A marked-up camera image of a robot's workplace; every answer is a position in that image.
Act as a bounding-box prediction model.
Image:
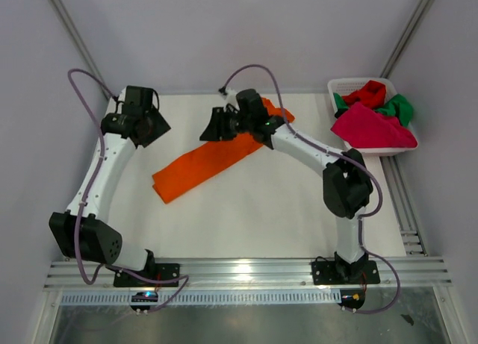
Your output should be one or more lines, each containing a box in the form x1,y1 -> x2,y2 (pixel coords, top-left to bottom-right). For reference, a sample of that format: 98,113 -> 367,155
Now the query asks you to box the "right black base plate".
311,254 -> 381,285

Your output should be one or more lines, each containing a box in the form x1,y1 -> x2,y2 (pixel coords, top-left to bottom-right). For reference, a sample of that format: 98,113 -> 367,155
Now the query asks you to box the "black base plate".
311,254 -> 381,285
113,263 -> 181,288

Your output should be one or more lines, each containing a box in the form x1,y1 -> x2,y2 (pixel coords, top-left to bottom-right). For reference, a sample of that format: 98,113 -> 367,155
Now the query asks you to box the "green t shirt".
333,93 -> 414,127

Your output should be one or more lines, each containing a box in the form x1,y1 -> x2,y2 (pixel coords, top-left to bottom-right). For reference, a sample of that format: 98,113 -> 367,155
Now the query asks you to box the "right frame post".
379,0 -> 435,78

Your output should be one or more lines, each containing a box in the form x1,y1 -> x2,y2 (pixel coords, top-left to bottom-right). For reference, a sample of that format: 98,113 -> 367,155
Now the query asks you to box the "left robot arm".
49,86 -> 170,284

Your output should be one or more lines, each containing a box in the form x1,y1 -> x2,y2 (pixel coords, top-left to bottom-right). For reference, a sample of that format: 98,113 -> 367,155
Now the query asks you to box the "orange t shirt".
151,96 -> 296,204

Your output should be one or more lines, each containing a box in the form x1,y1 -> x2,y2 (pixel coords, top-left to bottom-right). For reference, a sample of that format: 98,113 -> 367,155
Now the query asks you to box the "right controller board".
338,289 -> 366,311

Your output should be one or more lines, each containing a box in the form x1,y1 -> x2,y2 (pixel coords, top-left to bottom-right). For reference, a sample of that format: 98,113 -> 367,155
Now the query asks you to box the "left controller board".
129,291 -> 158,312

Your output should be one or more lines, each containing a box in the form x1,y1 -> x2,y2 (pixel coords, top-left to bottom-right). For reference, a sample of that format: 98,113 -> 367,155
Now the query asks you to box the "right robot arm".
219,87 -> 373,284

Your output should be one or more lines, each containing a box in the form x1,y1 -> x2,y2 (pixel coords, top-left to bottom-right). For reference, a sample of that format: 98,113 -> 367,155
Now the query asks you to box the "red t shirt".
342,80 -> 386,110

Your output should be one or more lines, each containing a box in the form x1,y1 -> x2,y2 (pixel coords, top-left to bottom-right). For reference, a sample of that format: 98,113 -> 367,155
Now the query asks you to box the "white plastic basket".
327,78 -> 418,156

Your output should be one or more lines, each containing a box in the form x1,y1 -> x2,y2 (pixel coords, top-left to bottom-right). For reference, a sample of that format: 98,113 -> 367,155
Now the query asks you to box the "frame post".
48,0 -> 105,83
379,0 -> 435,78

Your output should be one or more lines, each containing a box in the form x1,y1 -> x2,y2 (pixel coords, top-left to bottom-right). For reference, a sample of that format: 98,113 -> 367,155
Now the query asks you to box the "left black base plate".
113,263 -> 181,288

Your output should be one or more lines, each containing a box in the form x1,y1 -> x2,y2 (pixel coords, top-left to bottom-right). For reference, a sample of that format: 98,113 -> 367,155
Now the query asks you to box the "aluminium front rail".
43,257 -> 452,291

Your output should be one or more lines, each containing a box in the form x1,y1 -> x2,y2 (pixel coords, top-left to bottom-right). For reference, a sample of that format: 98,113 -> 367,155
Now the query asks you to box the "controller board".
338,289 -> 366,311
129,291 -> 158,312

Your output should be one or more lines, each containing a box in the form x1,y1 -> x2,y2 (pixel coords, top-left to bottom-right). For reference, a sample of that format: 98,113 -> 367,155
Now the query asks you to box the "left frame post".
48,0 -> 105,83

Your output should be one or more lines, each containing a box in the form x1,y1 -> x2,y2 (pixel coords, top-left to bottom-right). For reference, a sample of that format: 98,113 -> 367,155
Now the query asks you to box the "magenta t shirt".
331,102 -> 418,149

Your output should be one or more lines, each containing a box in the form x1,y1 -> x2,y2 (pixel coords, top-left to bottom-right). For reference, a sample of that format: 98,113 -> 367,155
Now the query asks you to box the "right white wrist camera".
223,90 -> 238,107

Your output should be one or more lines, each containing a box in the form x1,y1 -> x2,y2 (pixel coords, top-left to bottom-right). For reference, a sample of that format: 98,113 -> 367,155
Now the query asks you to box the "black t shirt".
335,110 -> 347,119

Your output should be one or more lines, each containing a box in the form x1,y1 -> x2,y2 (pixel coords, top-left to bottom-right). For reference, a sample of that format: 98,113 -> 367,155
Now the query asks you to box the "white slotted cable duct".
60,289 -> 340,306

